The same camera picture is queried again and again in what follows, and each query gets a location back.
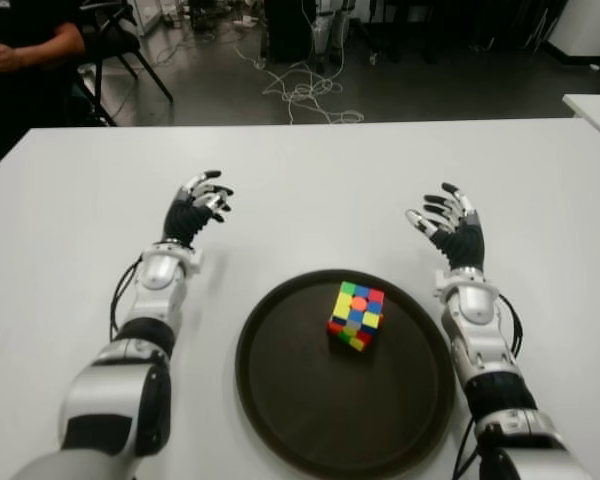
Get black folding chair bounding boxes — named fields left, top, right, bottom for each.
left=72, top=0, right=175, bottom=126

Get dark brown round plate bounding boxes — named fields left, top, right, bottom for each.
left=235, top=268, right=456, bottom=480

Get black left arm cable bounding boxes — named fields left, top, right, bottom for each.
left=110, top=254, right=144, bottom=341

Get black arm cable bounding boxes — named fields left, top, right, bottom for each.
left=110, top=254, right=144, bottom=341
left=497, top=293, right=524, bottom=359

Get black cabinet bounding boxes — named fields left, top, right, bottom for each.
left=264, top=0, right=319, bottom=64

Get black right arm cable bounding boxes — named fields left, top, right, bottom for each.
left=497, top=293, right=524, bottom=359

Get seated person in black shirt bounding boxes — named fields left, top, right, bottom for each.
left=0, top=0, right=89, bottom=171

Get tangled white floor cable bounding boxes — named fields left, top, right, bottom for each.
left=237, top=42, right=365, bottom=125

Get white humanoid robot legs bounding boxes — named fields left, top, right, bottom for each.
left=310, top=0, right=355, bottom=61

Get multicoloured Rubik's cube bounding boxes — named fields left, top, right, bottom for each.
left=327, top=281, right=386, bottom=354

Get white block with black base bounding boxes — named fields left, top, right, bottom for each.
left=547, top=0, right=600, bottom=64

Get white side table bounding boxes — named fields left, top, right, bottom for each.
left=562, top=93, right=600, bottom=151

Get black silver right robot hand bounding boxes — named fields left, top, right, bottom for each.
left=404, top=182, right=486, bottom=274

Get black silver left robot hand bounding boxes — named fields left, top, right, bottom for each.
left=162, top=170, right=235, bottom=249

